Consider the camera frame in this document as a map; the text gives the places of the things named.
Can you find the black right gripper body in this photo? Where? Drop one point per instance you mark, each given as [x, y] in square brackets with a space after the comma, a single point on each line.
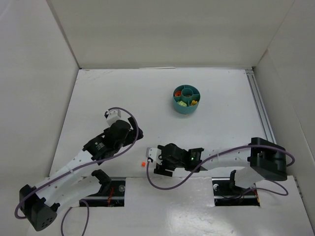
[162, 160]

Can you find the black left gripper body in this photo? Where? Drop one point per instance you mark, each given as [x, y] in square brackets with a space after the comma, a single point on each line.
[134, 130]

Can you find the light green curved lego brick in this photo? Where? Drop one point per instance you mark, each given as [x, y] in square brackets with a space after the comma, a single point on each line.
[182, 103]

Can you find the orange plastic ring disc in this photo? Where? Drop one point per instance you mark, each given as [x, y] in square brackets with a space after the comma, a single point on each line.
[178, 93]

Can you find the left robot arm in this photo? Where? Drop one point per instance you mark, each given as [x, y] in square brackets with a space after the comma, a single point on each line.
[82, 176]

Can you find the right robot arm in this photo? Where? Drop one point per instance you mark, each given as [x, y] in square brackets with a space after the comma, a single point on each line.
[251, 163]

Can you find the teal round divided container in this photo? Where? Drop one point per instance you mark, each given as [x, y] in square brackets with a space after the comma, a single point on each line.
[189, 109]

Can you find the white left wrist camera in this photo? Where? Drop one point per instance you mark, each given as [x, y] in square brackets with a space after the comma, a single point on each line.
[112, 116]

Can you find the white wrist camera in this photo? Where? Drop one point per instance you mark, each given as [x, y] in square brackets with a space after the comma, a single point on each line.
[152, 154]
[112, 116]

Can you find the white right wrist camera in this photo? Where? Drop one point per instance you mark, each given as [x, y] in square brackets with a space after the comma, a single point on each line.
[152, 154]

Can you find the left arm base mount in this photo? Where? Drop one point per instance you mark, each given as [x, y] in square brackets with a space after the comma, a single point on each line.
[111, 191]

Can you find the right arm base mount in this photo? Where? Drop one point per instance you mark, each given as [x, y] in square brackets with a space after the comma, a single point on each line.
[227, 194]

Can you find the aluminium rail at right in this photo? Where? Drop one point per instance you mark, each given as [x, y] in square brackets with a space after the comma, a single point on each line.
[265, 123]

